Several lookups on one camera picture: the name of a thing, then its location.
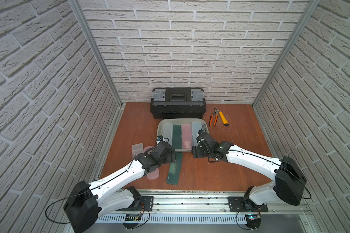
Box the dark green case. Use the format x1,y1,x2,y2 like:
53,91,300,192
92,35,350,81
172,125,182,150
166,152,183,185

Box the clear rectangular case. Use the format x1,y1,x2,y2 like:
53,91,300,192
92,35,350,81
132,143,144,158

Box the clear pencil case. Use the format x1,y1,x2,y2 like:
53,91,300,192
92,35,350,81
162,123,173,145
191,121,202,140

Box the pink pencil case with label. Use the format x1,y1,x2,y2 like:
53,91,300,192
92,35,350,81
181,124,193,150

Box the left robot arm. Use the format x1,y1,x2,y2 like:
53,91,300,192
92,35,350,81
64,141,176,233

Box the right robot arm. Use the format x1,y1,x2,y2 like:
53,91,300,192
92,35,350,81
192,140,307,211

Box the grey plastic storage tray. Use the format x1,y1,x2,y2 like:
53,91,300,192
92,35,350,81
157,118,209,152

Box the yellow utility knife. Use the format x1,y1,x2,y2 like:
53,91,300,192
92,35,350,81
219,111,229,127

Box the black plastic toolbox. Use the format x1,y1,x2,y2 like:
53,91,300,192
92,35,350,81
150,87,207,119

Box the left controller board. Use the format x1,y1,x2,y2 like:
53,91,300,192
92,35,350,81
123,214,142,230

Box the controller board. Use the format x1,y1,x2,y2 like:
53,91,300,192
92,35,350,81
123,214,142,230
245,215,261,230

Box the right controller board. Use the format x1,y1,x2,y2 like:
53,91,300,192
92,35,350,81
245,215,261,230

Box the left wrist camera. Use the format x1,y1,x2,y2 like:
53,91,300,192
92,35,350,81
156,136,169,144

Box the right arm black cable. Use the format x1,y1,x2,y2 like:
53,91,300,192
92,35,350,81
201,123,312,200

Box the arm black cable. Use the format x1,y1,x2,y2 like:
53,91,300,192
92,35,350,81
201,123,312,200
45,154,141,225

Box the orange handled pliers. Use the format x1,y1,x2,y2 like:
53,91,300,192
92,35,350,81
209,108,219,126

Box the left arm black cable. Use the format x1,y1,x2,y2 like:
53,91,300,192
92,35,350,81
45,154,141,225

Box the aluminium mounting rail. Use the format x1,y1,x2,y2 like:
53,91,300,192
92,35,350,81
71,190,311,216

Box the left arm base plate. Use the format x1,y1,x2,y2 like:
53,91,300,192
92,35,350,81
118,196,154,212

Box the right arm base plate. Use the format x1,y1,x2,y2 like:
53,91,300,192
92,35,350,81
227,197,268,212

